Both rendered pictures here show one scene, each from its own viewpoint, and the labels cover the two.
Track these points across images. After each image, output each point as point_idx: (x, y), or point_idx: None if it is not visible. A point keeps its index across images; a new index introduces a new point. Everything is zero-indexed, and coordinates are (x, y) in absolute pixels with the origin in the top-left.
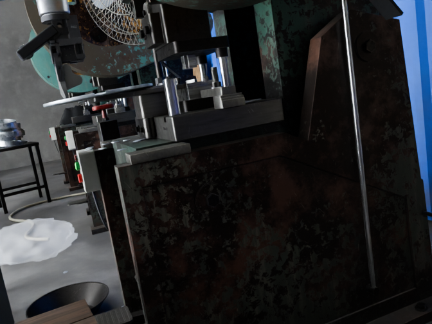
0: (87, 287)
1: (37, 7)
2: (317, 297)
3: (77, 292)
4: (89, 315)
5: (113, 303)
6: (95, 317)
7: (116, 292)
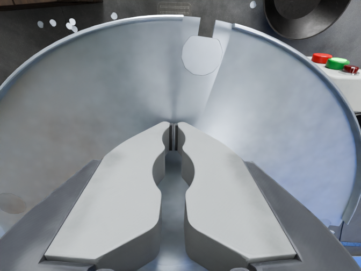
0: (331, 16)
1: None
2: None
3: (335, 3)
4: (15, 1)
5: (289, 39)
6: (186, 12)
7: (309, 46)
